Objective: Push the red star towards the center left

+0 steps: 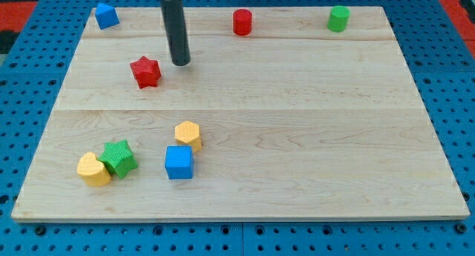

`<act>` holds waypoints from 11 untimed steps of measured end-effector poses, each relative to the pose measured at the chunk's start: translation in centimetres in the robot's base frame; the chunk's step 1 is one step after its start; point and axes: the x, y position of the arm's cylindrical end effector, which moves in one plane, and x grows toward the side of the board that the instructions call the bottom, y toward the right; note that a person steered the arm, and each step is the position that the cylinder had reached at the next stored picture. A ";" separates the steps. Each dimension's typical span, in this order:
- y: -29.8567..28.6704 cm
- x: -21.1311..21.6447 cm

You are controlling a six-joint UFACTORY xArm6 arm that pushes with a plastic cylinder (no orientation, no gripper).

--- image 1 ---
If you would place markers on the yellow heart block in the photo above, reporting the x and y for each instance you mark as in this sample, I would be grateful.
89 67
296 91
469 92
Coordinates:
92 171

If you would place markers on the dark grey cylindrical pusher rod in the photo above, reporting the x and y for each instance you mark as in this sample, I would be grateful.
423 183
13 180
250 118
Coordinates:
175 26

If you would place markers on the green cylinder block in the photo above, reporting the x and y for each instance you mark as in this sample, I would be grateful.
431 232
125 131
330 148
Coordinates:
338 18

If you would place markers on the blue cube block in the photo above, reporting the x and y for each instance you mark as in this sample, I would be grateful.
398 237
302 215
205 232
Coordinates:
179 162

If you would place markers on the green star block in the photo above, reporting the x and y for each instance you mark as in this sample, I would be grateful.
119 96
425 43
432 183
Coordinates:
118 158

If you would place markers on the yellow hexagon block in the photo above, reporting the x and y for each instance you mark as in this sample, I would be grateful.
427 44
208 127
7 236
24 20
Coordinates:
188 133

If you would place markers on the light wooden board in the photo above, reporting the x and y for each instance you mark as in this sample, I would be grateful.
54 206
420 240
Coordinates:
297 123

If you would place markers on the red star block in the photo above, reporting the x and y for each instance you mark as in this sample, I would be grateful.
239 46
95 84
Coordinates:
146 72

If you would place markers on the blue pentagon block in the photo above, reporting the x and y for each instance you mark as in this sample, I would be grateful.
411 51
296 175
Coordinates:
106 16

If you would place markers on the red cylinder block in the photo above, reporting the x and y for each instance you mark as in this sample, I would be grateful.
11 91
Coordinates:
242 22

